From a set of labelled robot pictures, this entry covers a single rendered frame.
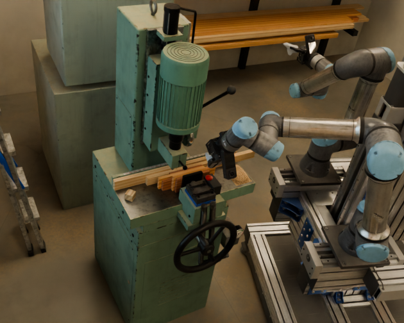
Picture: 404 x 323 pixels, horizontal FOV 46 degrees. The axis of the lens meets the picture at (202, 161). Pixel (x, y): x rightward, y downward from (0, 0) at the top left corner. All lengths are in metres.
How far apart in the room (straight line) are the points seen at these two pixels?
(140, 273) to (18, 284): 0.89
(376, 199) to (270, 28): 2.84
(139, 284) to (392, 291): 1.10
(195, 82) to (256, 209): 1.76
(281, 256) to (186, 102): 1.34
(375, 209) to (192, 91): 0.77
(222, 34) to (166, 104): 2.39
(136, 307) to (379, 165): 1.36
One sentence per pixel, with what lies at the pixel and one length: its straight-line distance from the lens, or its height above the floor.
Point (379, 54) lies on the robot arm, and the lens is 2.19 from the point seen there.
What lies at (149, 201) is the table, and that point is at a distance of 1.96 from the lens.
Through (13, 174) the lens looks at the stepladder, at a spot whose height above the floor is 0.63.
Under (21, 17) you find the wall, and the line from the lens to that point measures 4.02.
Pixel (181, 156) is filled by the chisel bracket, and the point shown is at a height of 1.06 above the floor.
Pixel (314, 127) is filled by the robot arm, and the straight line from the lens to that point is 1.72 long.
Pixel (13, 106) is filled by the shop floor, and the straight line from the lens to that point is 4.15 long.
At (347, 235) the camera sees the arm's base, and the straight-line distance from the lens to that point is 2.08.
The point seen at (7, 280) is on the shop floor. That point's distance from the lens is 2.89.
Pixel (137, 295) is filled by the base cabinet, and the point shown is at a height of 0.36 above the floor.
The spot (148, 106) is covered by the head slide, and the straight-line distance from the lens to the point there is 1.96.
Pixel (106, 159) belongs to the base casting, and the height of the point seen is 0.80.
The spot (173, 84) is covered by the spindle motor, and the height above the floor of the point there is 1.42.
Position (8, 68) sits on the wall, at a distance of 4.19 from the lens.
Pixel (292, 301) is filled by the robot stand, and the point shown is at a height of 0.21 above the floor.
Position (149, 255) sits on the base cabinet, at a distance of 2.12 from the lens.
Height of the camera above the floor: 2.28
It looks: 39 degrees down
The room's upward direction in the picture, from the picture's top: 10 degrees clockwise
